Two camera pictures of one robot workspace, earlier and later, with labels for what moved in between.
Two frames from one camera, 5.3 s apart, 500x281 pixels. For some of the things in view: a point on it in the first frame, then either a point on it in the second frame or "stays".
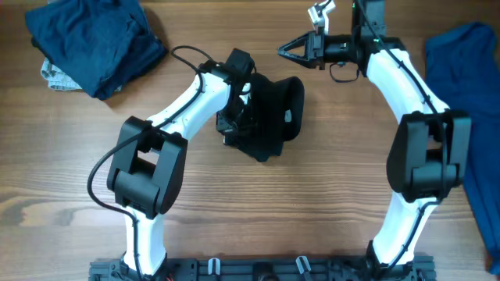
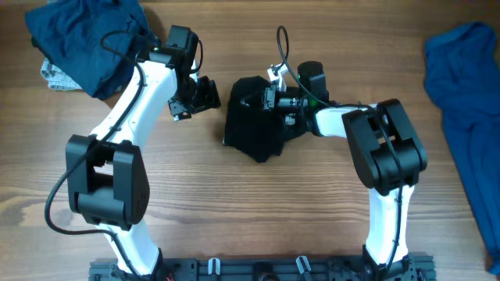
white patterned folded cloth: (57, 80) stays
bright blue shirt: (462, 65) stays
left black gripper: (223, 125) -> (208, 98)
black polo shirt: (278, 115) stays
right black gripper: (312, 52) -> (269, 98)
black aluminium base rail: (266, 269) stays
